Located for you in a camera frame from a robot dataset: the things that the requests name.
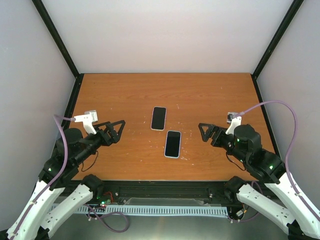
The small circuit board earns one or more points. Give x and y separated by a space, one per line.
106 199

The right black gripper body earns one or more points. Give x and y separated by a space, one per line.
218 142

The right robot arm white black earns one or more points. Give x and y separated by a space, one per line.
244 143

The beige phone case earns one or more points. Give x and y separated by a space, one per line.
158 118

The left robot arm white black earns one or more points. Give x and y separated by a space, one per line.
37 221

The black screen phone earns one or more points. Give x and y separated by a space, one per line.
159 117

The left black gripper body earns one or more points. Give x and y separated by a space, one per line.
108 140

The black aluminium frame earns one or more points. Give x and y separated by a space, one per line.
158 187

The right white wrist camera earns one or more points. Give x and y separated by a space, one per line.
234 120

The light blue cable duct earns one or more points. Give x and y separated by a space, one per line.
163 211

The light blue phone case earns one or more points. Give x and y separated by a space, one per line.
172 157

